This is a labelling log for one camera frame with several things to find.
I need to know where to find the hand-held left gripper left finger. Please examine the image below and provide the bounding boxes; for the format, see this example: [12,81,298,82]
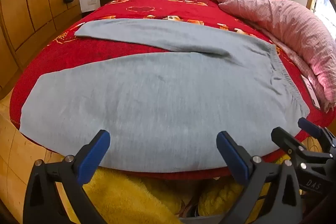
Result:
[23,130,111,224]

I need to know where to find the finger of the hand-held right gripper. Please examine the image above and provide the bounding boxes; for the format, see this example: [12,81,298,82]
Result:
[298,117,336,157]
[271,127,329,170]

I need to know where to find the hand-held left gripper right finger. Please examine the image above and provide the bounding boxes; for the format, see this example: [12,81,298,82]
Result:
[216,131,303,224]

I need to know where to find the grey pants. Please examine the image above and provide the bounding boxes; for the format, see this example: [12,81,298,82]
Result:
[20,18,310,173]

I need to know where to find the white phone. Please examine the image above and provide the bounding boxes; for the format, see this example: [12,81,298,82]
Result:
[301,74,321,109]

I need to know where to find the yellow fleece garment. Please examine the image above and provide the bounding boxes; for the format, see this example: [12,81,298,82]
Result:
[62,156,289,224]

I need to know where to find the red printed blanket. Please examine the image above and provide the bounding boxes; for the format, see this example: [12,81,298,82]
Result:
[9,0,336,180]

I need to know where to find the pink checked quilt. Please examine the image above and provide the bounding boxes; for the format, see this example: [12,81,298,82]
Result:
[196,0,336,113]

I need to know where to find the window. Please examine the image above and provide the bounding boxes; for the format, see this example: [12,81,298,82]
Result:
[310,0,336,38]

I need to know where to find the wooden wardrobe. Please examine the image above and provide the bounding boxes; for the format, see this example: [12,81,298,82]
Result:
[0,0,80,98]

